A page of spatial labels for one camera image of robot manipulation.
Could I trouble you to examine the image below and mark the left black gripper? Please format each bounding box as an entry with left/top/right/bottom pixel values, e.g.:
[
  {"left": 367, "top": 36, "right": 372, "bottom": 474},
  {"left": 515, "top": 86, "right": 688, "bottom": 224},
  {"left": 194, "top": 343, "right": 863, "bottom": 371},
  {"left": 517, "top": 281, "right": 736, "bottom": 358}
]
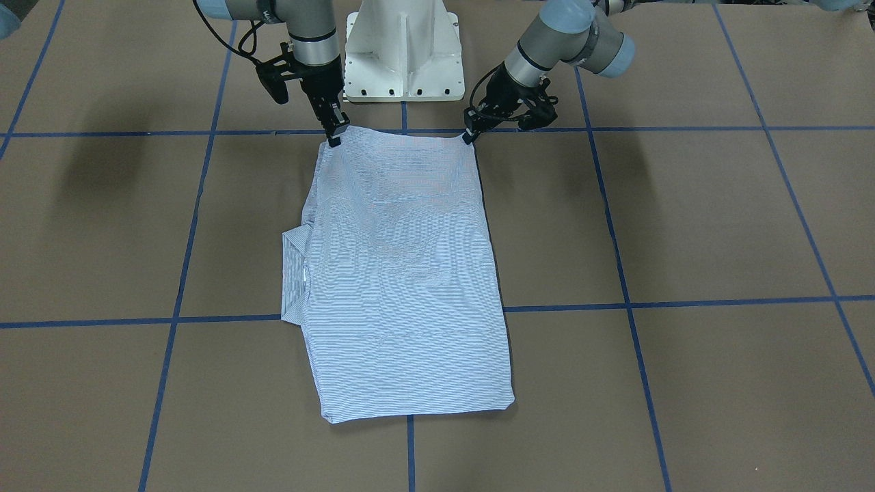
[{"left": 462, "top": 64, "right": 547, "bottom": 144}]

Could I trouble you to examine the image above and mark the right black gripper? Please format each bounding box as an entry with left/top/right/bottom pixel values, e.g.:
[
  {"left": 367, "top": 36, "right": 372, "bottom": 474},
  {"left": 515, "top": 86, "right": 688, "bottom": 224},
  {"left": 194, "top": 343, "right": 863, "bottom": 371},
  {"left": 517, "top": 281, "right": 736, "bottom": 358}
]
[{"left": 301, "top": 60, "right": 350, "bottom": 148}]

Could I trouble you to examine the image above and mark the light blue striped shirt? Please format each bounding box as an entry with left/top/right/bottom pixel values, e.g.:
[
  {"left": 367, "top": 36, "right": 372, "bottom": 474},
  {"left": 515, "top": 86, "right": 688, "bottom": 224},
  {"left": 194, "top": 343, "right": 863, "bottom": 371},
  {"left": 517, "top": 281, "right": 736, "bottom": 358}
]
[{"left": 281, "top": 126, "right": 515, "bottom": 424}]

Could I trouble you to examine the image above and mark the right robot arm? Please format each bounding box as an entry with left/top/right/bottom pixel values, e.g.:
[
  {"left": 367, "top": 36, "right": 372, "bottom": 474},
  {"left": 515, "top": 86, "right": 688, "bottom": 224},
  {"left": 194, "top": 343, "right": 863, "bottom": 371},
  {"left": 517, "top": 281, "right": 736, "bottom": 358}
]
[{"left": 193, "top": 1, "right": 350, "bottom": 148}]

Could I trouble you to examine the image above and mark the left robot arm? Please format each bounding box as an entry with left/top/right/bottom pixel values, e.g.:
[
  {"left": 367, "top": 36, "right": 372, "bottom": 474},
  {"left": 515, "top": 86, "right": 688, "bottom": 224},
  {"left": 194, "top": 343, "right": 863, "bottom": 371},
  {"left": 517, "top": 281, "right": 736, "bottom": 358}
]
[{"left": 461, "top": 1, "right": 637, "bottom": 144}]

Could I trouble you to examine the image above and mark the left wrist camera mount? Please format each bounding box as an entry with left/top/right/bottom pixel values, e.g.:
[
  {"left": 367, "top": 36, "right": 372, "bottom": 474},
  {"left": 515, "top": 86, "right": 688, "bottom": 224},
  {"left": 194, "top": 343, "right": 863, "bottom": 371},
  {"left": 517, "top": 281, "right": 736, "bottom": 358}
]
[{"left": 517, "top": 77, "right": 558, "bottom": 131}]

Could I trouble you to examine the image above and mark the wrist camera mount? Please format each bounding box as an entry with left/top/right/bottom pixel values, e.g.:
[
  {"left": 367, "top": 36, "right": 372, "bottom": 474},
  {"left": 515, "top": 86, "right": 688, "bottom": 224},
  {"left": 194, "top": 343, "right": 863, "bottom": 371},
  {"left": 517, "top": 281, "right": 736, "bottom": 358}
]
[
  {"left": 517, "top": 77, "right": 558, "bottom": 131},
  {"left": 254, "top": 42, "right": 306, "bottom": 104}
]

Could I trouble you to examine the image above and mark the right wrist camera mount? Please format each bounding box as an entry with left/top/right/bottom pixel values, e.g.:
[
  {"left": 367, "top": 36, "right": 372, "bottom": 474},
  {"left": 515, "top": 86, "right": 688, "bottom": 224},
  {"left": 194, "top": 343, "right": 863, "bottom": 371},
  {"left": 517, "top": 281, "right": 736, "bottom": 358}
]
[{"left": 254, "top": 42, "right": 306, "bottom": 104}]

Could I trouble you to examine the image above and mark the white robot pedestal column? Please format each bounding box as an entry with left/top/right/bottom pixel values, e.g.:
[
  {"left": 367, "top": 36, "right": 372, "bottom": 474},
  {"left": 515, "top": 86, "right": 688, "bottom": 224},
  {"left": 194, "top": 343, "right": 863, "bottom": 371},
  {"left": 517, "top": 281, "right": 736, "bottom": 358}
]
[{"left": 344, "top": 1, "right": 466, "bottom": 103}]

